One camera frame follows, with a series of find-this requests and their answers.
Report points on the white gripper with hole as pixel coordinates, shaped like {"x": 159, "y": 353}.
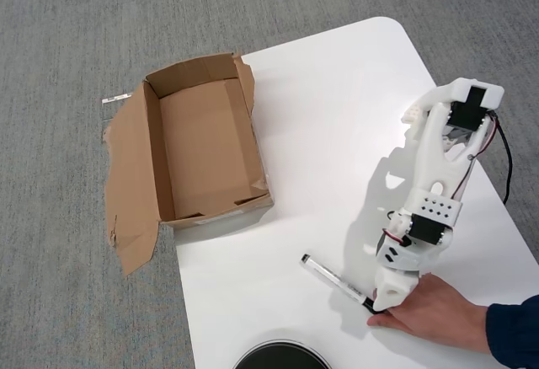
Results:
{"x": 390, "y": 291}

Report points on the white marker pen black cap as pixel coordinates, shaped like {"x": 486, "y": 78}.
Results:
{"x": 332, "y": 277}

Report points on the dark blue sleeved forearm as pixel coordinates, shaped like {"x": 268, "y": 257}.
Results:
{"x": 516, "y": 331}

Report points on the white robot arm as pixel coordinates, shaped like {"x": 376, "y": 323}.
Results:
{"x": 429, "y": 162}

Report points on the open brown cardboard box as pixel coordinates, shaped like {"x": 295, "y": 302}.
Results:
{"x": 202, "y": 150}

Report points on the bare human hand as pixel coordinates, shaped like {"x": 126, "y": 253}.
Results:
{"x": 438, "y": 310}

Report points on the black round disc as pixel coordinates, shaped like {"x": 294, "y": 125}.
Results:
{"x": 280, "y": 356}

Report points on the white paper strip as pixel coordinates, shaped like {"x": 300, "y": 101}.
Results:
{"x": 115, "y": 99}

